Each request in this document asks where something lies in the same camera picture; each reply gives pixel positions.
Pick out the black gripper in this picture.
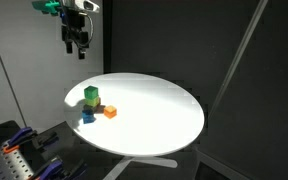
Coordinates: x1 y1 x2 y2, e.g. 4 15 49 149
61 9 89 60

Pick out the lime green block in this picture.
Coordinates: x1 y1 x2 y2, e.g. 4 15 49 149
85 97 100 107

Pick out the blue block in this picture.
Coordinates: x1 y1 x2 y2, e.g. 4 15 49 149
82 110 96 124

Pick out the orange block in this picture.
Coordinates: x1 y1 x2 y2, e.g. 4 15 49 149
104 105 117 119

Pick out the blue orange clamp left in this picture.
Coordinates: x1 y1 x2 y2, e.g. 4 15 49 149
3 127 58 154

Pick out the blue orange clamp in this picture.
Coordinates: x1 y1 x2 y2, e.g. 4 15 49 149
27 158 87 180
3 127 58 154

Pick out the blue orange clamp right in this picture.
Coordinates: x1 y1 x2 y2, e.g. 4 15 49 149
27 158 87 180

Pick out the white table leg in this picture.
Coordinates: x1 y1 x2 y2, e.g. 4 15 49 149
103 156 178 180

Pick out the gray diagonal pole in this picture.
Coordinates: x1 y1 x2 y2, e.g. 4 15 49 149
209 0 269 118

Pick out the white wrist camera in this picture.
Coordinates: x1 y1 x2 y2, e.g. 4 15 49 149
63 0 100 13

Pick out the teal camera mount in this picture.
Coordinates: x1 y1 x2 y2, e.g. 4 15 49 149
32 0 60 15

